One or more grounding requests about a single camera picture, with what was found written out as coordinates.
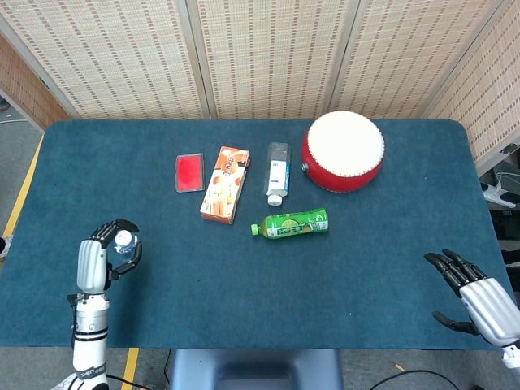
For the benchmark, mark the red ink pad case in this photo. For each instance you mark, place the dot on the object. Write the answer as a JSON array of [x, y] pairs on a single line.
[[189, 172]]

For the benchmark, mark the orange cardboard snack box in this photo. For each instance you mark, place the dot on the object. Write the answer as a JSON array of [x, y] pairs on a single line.
[[225, 185]]

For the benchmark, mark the transparent water bottle white cap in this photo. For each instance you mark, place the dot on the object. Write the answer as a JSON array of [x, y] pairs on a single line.
[[122, 239]]

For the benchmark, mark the blue grey robot torso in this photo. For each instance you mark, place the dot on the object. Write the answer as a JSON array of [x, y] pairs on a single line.
[[256, 371]]

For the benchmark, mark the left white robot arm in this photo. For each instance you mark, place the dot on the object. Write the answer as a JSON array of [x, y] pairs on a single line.
[[89, 337]]

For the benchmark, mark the beige woven screen panel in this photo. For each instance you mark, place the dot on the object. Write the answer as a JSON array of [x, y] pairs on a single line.
[[272, 57], [406, 57], [487, 93], [122, 57]]

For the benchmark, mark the brown woven screen panel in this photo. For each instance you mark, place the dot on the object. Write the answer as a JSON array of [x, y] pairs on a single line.
[[24, 85]]

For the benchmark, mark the blue table cloth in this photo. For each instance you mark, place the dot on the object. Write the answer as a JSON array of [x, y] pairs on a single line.
[[260, 284]]

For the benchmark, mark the clear bottle white blue label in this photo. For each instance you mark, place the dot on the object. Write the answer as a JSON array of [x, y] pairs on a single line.
[[278, 170]]

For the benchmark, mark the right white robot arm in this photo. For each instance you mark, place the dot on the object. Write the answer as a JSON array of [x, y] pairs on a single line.
[[512, 355]]

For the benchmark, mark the white power strip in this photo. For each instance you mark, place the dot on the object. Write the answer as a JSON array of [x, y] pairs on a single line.
[[497, 195]]

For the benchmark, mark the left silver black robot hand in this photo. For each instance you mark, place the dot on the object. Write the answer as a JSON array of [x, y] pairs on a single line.
[[91, 264]]

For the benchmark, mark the red drum white skin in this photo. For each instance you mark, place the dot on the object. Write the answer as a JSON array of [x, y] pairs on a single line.
[[345, 150]]

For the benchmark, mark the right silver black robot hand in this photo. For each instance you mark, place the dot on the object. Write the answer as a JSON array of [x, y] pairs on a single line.
[[487, 300]]

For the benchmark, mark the green lime drink bottle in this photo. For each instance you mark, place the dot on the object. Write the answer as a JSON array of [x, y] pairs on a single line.
[[292, 225]]

